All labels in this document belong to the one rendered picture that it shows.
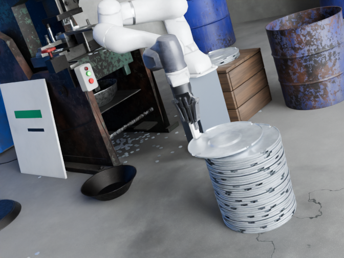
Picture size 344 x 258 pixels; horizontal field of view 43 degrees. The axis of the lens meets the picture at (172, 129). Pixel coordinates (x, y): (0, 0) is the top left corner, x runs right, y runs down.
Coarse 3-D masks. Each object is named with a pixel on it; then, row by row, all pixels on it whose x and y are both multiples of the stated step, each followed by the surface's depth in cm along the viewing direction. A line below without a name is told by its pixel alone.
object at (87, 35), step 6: (90, 24) 255; (96, 24) 248; (72, 30) 253; (78, 30) 246; (84, 30) 240; (90, 30) 238; (78, 36) 249; (84, 36) 247; (90, 36) 250; (78, 42) 252; (84, 42) 248; (90, 42) 250; (96, 42) 253; (90, 48) 250; (96, 48) 253
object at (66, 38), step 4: (76, 28) 264; (64, 32) 262; (68, 32) 254; (56, 36) 258; (60, 36) 255; (64, 36) 253; (68, 36) 254; (72, 36) 256; (64, 40) 255; (68, 40) 254
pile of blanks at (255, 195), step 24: (216, 168) 156; (240, 168) 151; (264, 168) 151; (288, 168) 164; (216, 192) 166; (240, 192) 154; (264, 192) 155; (288, 192) 160; (240, 216) 160; (264, 216) 159; (288, 216) 162
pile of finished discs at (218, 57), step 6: (228, 48) 277; (234, 48) 272; (210, 54) 276; (216, 54) 269; (222, 54) 264; (228, 54) 262; (234, 54) 257; (210, 60) 261; (216, 60) 257; (222, 60) 254; (228, 60) 255
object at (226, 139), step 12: (216, 132) 175; (228, 132) 170; (240, 132) 168; (252, 132) 165; (192, 144) 171; (204, 144) 168; (216, 144) 163; (228, 144) 161; (240, 144) 158; (252, 144) 155; (204, 156) 158; (216, 156) 154
